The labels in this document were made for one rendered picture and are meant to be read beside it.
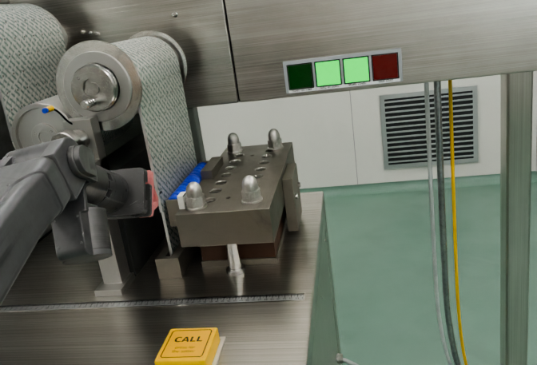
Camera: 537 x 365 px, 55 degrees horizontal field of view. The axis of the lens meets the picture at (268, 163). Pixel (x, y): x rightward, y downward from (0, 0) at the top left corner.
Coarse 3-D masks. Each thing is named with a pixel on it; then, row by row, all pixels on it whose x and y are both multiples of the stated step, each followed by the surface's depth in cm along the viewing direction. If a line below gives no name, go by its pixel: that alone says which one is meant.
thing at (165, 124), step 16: (176, 96) 101; (144, 112) 85; (160, 112) 92; (176, 112) 101; (144, 128) 85; (160, 128) 92; (176, 128) 100; (160, 144) 91; (176, 144) 99; (192, 144) 109; (160, 160) 90; (176, 160) 98; (192, 160) 108; (160, 176) 90; (176, 176) 98; (160, 208) 89
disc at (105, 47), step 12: (72, 48) 82; (84, 48) 82; (96, 48) 81; (108, 48) 81; (60, 60) 83; (120, 60) 81; (60, 72) 83; (132, 72) 82; (60, 84) 84; (132, 84) 82; (60, 96) 85; (132, 96) 83; (72, 108) 85; (108, 108) 84; (132, 108) 84; (120, 120) 85
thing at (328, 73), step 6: (318, 66) 109; (324, 66) 109; (330, 66) 109; (336, 66) 109; (318, 72) 110; (324, 72) 110; (330, 72) 109; (336, 72) 109; (318, 78) 110; (324, 78) 110; (330, 78) 110; (336, 78) 110; (318, 84) 111; (324, 84) 110; (330, 84) 110
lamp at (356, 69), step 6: (348, 60) 108; (354, 60) 108; (360, 60) 108; (366, 60) 108; (348, 66) 109; (354, 66) 108; (360, 66) 108; (366, 66) 108; (348, 72) 109; (354, 72) 109; (360, 72) 109; (366, 72) 108; (348, 78) 109; (354, 78) 109; (360, 78) 109; (366, 78) 109
